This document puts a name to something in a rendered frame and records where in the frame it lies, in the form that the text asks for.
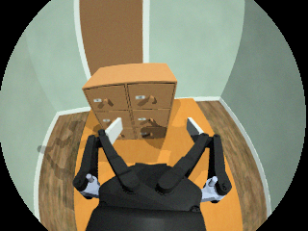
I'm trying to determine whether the dark brown drawer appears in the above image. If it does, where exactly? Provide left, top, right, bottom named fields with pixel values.
left=135, top=126, right=167, bottom=139
left=95, top=110, right=132, bottom=127
left=117, top=128, right=135, bottom=139
left=132, top=109, right=170, bottom=127
left=85, top=84, right=129, bottom=111
left=127, top=83, right=174, bottom=109

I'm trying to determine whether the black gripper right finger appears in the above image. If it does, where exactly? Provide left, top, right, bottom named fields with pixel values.
left=158, top=117, right=232, bottom=204

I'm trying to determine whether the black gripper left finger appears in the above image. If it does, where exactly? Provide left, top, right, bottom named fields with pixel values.
left=72, top=117, right=141, bottom=200

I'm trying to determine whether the small brown chest of drawers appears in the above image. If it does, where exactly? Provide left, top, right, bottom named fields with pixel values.
left=82, top=63, right=178, bottom=140

